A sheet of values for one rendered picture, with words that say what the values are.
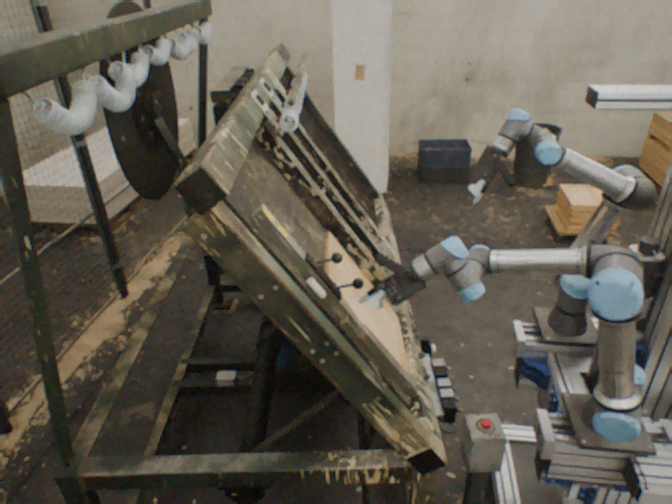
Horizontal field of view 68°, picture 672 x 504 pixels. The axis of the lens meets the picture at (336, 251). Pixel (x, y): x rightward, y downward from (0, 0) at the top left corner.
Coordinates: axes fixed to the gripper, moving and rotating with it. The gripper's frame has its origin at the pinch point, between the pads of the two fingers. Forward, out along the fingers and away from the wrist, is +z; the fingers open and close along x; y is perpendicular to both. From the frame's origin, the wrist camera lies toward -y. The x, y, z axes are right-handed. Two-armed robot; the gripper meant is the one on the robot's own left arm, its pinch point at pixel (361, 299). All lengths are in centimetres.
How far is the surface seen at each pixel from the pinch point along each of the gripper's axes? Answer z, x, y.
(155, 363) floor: 197, 118, -56
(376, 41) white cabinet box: -36, 320, -264
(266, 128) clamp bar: 6, 16, -79
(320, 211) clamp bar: 12, 42, -48
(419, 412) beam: 15, 36, 42
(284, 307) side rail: 13.0, -23.9, -5.9
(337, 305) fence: 12.3, 9.8, -4.1
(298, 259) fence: 10.8, -4.5, -21.2
